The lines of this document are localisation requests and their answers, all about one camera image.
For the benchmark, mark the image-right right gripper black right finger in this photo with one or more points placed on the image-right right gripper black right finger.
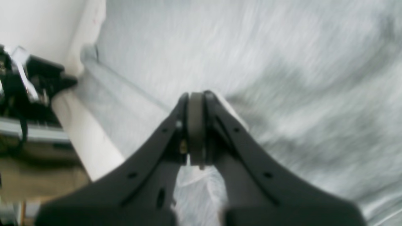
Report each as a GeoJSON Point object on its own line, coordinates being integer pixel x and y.
{"type": "Point", "coordinates": [262, 192]}

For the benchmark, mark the grey T-shirt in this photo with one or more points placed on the grey T-shirt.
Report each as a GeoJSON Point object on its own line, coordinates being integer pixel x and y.
{"type": "Point", "coordinates": [316, 82]}

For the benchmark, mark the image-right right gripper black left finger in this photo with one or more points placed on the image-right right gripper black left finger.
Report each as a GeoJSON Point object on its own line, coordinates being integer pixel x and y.
{"type": "Point", "coordinates": [137, 193]}

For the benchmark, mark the black robot arm image-left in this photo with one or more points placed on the black robot arm image-left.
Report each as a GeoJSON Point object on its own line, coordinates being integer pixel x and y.
{"type": "Point", "coordinates": [28, 86]}

